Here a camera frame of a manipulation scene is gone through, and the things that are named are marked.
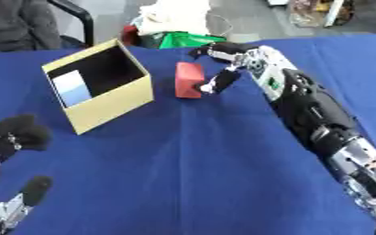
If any red rectangular block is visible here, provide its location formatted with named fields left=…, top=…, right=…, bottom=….
left=173, top=62, right=206, bottom=99

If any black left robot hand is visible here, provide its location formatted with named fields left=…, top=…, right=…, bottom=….
left=0, top=114, right=55, bottom=235

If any red bag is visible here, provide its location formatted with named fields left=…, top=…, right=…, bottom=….
left=120, top=25, right=143, bottom=47

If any tan cardboard box black inside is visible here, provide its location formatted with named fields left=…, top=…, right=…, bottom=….
left=40, top=39, right=156, bottom=136

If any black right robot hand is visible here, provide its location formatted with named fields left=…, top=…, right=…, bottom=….
left=188, top=41, right=260, bottom=95

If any black chair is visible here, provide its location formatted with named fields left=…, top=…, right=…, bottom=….
left=45, top=0, right=97, bottom=50

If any white cloth bundle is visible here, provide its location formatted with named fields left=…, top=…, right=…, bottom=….
left=137, top=0, right=214, bottom=37

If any green bag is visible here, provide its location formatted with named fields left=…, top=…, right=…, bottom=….
left=157, top=31, right=228, bottom=50

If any person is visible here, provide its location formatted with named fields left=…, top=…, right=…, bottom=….
left=0, top=0, right=63, bottom=53

